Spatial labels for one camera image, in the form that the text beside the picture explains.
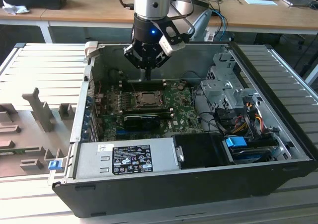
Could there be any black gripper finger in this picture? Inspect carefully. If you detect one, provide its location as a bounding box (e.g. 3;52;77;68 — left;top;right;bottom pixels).
123;45;149;81
148;54;172;81

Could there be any CPU with silver top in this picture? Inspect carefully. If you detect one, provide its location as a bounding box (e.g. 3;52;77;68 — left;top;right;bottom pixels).
140;93;159;106

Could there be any metal socket cover frame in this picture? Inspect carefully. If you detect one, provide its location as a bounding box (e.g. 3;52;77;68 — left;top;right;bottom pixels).
135;91;164;108

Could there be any black RAM slot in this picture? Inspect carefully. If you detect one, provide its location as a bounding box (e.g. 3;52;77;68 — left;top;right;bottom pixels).
120;85;167;90
119;106;174;113
120;82;167;86
118;111;174;118

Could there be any CPU socket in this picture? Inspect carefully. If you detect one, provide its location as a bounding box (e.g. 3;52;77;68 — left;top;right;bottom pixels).
133;89;166;110

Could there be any beige case latch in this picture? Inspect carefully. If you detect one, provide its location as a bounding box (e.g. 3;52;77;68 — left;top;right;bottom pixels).
83;41;100;60

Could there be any wooden desk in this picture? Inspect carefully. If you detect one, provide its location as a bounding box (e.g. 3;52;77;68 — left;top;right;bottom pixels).
0;0;318;43

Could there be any green motherboard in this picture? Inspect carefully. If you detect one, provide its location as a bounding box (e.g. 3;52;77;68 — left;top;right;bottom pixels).
95;81;205;142

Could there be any black graphics card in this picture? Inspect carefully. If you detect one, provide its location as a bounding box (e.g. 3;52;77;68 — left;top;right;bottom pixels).
123;114;161;132

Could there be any metal drive cage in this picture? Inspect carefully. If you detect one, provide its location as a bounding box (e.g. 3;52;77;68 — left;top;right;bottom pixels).
200;52;263;118

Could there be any grey power supply unit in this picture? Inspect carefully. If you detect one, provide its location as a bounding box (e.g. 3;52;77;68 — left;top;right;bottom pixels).
73;137;185;180

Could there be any blue disk carrier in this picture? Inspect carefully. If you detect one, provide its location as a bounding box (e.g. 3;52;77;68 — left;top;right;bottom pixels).
225;136;247;152

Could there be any grey parts rack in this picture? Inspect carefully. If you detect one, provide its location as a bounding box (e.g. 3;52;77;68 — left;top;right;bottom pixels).
0;86;77;178

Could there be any crumpled white paper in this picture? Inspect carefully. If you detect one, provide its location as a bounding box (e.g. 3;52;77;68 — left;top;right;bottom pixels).
1;0;30;16

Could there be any black hard disk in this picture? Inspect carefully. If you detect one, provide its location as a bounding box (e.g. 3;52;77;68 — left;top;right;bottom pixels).
227;144;280;165

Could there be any blue case latch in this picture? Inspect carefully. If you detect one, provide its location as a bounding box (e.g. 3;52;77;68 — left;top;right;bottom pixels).
48;160;63;172

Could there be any black open PC case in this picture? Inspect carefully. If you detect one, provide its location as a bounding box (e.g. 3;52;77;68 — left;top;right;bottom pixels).
51;41;318;219

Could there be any green RAM stick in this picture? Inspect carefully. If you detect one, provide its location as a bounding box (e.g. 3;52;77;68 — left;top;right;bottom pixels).
0;147;42;157

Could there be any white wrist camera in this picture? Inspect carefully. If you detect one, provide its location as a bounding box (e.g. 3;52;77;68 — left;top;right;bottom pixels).
152;20;186;56

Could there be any thin black wire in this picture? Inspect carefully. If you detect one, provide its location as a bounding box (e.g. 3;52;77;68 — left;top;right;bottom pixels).
180;71;203;88

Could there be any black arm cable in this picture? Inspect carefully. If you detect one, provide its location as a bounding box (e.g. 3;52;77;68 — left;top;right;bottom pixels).
171;0;196;37

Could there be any blue cable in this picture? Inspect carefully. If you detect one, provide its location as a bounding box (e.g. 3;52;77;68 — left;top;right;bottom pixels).
211;9;229;42

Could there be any yellow red black wire bundle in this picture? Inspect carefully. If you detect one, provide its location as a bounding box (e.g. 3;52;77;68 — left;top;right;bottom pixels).
233;101;265;135

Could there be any grey desk cable plate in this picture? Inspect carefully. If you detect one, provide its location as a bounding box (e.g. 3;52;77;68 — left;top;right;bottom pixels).
243;0;279;6

